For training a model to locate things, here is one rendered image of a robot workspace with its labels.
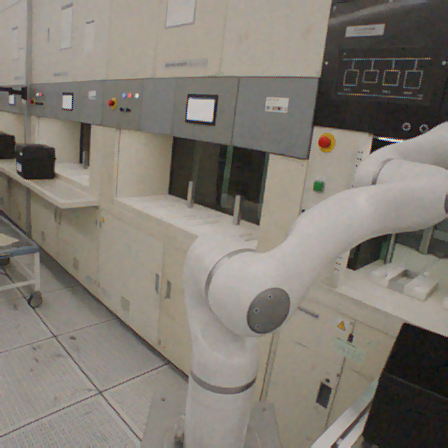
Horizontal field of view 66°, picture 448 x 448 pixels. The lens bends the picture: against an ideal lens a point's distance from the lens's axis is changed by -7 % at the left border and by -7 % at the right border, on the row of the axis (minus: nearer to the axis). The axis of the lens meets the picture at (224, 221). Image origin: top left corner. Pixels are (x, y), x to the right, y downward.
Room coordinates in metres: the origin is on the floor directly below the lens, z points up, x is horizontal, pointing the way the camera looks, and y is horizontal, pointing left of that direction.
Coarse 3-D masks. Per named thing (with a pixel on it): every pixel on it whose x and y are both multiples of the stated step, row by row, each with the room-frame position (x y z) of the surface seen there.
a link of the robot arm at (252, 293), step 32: (352, 192) 0.63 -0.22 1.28; (384, 192) 0.61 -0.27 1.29; (416, 192) 0.59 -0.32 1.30; (320, 224) 0.57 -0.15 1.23; (352, 224) 0.58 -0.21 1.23; (384, 224) 0.61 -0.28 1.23; (416, 224) 0.60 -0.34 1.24; (224, 256) 0.51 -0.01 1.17; (256, 256) 0.49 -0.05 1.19; (288, 256) 0.49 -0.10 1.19; (320, 256) 0.54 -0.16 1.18; (224, 288) 0.46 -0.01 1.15; (256, 288) 0.45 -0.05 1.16; (288, 288) 0.47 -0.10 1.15; (224, 320) 0.45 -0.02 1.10; (256, 320) 0.44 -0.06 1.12; (288, 320) 0.48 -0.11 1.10
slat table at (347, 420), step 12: (372, 384) 0.79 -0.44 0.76; (360, 396) 0.73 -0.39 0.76; (372, 396) 0.74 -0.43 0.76; (348, 408) 0.69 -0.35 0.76; (360, 408) 0.69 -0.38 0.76; (336, 420) 0.65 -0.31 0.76; (348, 420) 0.65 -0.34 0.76; (360, 420) 0.65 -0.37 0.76; (324, 432) 0.61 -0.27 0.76; (336, 432) 0.61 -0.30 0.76; (348, 432) 0.64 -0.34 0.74; (360, 432) 0.62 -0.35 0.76; (324, 444) 0.58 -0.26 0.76; (336, 444) 0.59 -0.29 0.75; (348, 444) 0.58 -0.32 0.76; (360, 444) 0.58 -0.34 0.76; (372, 444) 0.59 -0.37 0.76
